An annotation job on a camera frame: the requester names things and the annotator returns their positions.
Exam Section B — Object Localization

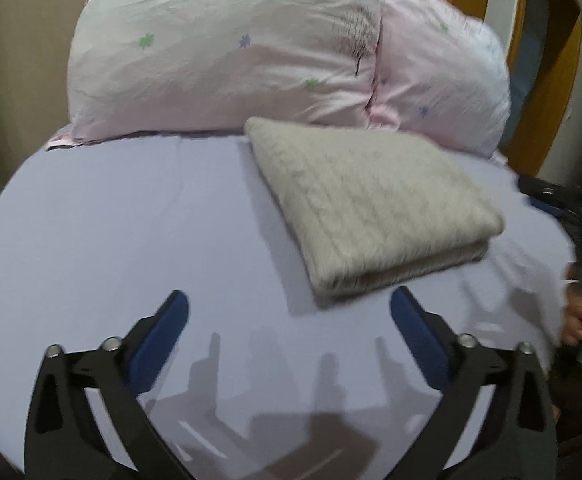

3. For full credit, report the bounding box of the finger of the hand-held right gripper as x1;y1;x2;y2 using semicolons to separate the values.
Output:
517;175;582;221

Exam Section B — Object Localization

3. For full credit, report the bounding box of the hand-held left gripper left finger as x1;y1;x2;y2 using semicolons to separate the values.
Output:
24;289;195;480

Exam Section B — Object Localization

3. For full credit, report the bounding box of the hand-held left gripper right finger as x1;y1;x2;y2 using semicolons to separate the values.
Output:
390;286;558;480

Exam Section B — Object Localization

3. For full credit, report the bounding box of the beige knit sweater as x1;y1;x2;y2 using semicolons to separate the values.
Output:
244;116;505;309

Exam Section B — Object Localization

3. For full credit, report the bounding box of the lavender bed sheet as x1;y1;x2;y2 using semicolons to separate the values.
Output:
0;130;579;480

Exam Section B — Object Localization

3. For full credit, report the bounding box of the wooden headboard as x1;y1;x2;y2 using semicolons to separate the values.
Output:
446;0;582;173

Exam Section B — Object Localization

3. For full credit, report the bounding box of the pink floral pillow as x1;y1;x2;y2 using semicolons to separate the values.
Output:
46;0;512;161

